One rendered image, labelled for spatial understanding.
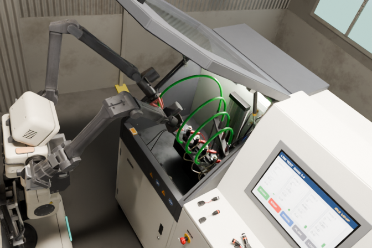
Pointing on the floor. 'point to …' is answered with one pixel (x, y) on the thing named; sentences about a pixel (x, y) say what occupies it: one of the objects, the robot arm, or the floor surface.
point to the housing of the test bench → (292, 75)
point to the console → (306, 148)
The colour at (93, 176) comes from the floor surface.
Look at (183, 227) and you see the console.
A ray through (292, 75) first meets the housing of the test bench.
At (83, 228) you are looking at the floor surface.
